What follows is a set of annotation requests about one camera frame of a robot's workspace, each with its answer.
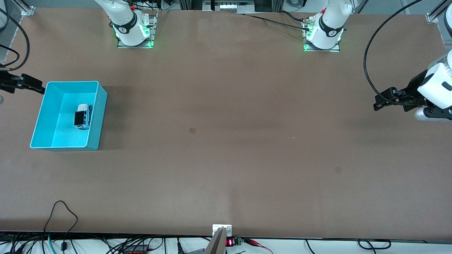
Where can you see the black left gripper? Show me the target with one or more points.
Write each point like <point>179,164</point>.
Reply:
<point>413,89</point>

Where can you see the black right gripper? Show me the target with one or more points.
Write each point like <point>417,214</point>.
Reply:
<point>7,83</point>

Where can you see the white jeep toy black roof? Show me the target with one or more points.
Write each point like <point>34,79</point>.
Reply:
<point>83,116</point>

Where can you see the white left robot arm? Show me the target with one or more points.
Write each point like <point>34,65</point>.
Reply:
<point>328,31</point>

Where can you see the cyan plastic storage bin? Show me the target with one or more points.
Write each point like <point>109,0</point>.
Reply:
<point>53,116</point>

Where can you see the lit electronics box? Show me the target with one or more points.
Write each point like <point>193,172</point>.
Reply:
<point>229,6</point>

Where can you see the red power strip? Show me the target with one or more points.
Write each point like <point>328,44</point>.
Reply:
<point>136,251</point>

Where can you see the red LED display module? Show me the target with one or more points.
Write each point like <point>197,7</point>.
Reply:
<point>229,242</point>

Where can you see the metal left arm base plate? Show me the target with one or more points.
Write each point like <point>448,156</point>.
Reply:
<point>333,49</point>

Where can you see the aluminium table corner bracket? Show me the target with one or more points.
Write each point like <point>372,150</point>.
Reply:
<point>27,10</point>
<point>432,17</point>

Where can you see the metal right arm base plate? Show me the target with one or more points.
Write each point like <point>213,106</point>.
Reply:
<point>152,28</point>

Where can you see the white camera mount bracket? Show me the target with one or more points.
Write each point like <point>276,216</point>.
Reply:
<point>216,228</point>

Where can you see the grey metal mount bar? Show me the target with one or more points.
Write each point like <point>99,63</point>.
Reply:
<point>216,245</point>

